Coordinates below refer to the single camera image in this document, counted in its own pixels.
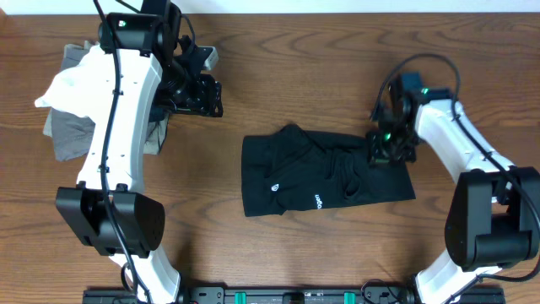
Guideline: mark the grey folded garment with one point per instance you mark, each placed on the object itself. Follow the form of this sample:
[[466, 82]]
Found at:
[[71, 135]]

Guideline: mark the black t-shirt with logo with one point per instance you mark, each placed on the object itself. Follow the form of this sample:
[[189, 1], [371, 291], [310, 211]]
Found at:
[[298, 170]]

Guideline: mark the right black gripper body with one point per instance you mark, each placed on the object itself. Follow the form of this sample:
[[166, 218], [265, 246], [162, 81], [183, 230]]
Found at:
[[392, 147]]

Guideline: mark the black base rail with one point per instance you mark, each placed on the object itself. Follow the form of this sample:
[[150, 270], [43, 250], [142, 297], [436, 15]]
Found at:
[[370, 294]]

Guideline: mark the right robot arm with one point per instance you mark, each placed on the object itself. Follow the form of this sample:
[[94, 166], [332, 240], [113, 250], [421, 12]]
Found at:
[[493, 221]]

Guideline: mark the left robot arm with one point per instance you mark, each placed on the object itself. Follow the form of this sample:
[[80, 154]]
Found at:
[[142, 64]]

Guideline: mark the olive folded garment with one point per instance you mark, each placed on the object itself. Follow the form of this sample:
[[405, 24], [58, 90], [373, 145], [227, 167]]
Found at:
[[156, 133]]

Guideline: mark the black folded garment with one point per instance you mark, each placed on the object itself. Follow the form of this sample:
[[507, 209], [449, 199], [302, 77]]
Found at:
[[157, 114]]

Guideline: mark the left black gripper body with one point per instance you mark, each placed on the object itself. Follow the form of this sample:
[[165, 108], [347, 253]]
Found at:
[[186, 93]]

